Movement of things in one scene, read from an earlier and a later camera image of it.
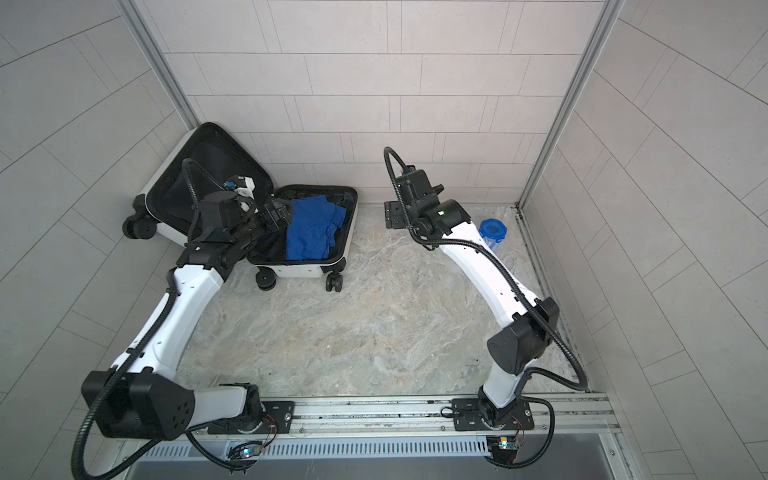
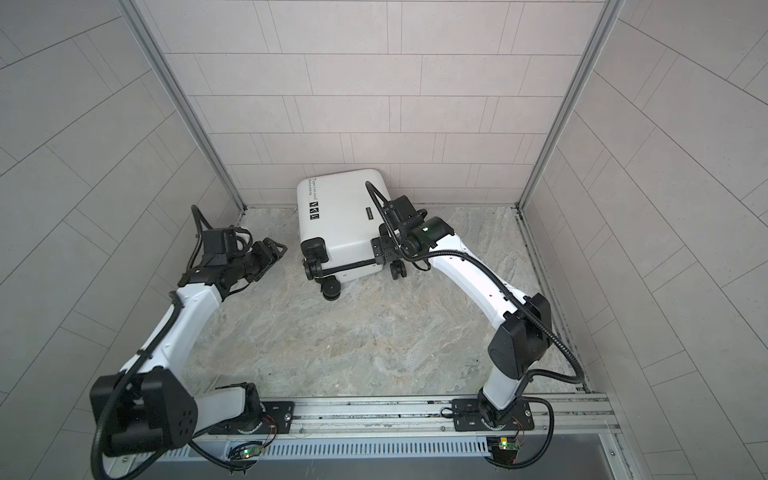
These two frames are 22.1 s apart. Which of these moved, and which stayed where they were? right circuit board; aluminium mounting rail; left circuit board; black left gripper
Moved: black left gripper
Stayed: aluminium mounting rail; left circuit board; right circuit board
